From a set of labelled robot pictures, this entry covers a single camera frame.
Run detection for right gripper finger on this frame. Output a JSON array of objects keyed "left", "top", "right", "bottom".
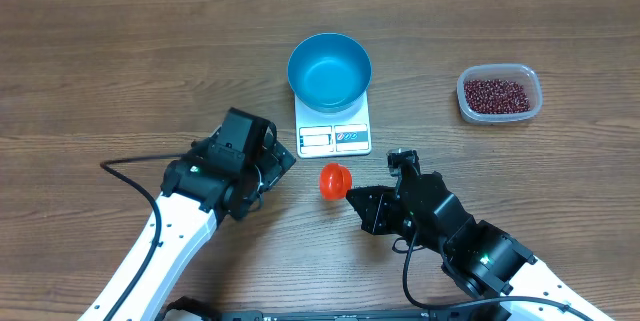
[
  {"left": 347, "top": 186, "right": 395, "bottom": 197},
  {"left": 346, "top": 191, "right": 369, "bottom": 229}
]

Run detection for orange scoop with blue handle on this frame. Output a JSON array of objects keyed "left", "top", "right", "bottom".
[{"left": 319, "top": 163, "right": 353, "bottom": 201}]

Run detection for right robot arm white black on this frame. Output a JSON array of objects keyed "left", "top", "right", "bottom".
[{"left": 346, "top": 168, "right": 608, "bottom": 320}]

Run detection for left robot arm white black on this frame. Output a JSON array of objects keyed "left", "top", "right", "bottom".
[{"left": 82, "top": 108, "right": 296, "bottom": 320}]

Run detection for white digital kitchen scale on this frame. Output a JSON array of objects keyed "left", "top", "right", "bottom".
[{"left": 294, "top": 93, "right": 372, "bottom": 159}]

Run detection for blue bowl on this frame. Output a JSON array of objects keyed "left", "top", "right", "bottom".
[{"left": 286, "top": 33, "right": 373, "bottom": 113}]

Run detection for red beans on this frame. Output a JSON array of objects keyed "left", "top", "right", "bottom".
[{"left": 463, "top": 79, "right": 531, "bottom": 114}]

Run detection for clear plastic container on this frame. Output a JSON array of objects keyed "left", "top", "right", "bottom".
[{"left": 456, "top": 63, "right": 543, "bottom": 125}]

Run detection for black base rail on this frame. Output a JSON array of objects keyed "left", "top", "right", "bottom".
[{"left": 155, "top": 296, "right": 511, "bottom": 321}]

